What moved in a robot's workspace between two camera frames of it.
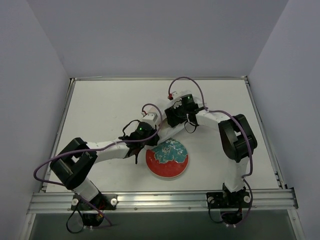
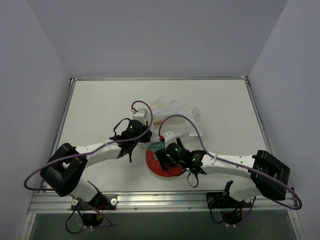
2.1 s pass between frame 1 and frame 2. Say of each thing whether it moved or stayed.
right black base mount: stayed
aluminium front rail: stayed
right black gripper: moved
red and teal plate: stayed
